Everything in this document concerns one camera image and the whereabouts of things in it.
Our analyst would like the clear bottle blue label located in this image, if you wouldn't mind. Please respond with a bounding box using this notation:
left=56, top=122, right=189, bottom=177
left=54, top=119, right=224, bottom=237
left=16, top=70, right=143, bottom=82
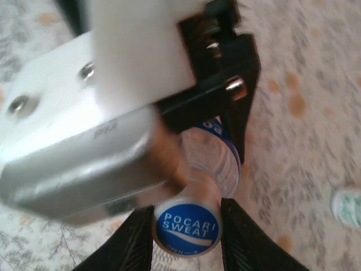
left=179, top=117, right=243, bottom=204

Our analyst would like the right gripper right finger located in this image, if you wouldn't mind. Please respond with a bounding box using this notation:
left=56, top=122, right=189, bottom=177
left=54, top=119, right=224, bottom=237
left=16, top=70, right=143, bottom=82
left=221, top=197, right=311, bottom=271

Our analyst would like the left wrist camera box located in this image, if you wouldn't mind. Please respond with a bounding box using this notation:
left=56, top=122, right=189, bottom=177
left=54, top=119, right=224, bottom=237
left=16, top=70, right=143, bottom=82
left=0, top=0, right=199, bottom=227

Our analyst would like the blue bottle cap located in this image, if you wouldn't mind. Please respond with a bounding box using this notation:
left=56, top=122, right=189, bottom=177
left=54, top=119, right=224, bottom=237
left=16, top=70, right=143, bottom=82
left=152, top=195, right=224, bottom=257

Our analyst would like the white bottle green print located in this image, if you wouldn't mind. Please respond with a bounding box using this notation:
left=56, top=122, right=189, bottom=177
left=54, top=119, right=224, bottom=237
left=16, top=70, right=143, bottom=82
left=329, top=187, right=361, bottom=230

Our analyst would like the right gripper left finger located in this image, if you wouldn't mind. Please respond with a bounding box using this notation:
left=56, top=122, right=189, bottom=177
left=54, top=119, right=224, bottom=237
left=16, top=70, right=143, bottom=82
left=72, top=205, right=156, bottom=271

